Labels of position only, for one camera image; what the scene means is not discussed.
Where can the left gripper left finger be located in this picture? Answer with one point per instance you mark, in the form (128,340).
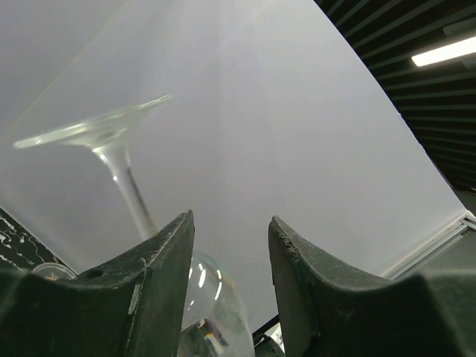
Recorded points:
(131,305)

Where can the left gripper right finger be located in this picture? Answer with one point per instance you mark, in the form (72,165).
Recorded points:
(327,307)

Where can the clear wine glass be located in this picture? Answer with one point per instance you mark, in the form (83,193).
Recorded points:
(214,321)

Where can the magenta plastic wine glass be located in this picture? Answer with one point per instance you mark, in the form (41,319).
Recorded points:
(54,271)

